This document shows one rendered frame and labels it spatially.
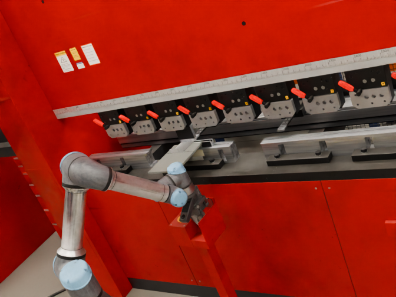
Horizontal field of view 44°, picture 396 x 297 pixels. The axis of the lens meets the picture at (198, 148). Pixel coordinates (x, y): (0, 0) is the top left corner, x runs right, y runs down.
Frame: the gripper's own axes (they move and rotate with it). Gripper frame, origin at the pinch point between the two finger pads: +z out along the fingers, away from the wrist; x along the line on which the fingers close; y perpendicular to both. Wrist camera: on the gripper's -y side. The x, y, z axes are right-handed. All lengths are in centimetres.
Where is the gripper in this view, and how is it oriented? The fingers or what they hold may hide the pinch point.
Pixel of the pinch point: (203, 227)
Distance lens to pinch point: 233.5
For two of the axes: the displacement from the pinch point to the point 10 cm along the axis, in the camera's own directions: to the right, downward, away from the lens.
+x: -7.8, 0.4, 6.3
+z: 4.0, 8.0, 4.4
